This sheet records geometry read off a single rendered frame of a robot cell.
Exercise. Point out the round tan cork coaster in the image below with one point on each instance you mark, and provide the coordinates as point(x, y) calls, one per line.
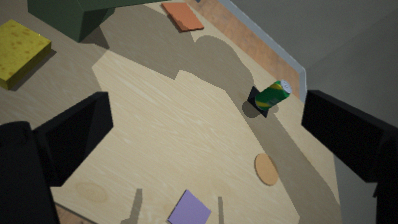
point(266, 169)

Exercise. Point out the purple square block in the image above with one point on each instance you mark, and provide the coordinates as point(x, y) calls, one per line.
point(189, 210)

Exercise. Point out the green and yellow drink can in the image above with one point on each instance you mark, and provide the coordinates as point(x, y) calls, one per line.
point(272, 95)

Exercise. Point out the dark grey square coaster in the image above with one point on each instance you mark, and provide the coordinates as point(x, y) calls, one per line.
point(251, 100)

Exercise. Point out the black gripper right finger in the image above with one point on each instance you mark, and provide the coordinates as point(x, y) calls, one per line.
point(366, 144)

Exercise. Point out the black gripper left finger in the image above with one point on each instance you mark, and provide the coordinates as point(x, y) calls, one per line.
point(32, 161)

